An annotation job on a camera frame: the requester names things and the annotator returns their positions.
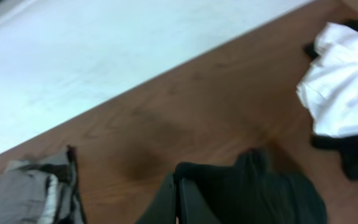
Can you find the white garment pile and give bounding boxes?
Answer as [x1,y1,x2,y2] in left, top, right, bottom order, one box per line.
[296,22,358,138]

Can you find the black t-shirt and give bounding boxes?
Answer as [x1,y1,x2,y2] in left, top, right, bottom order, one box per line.
[174,149,328,224]

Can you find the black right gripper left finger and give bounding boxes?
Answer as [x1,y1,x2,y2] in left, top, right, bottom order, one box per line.
[136,172,177,224]

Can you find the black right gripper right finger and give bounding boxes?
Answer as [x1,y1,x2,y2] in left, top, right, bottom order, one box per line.
[179,179,221,224]

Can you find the folded dark grey shorts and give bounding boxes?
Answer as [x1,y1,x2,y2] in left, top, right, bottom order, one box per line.
[0,145,87,224]

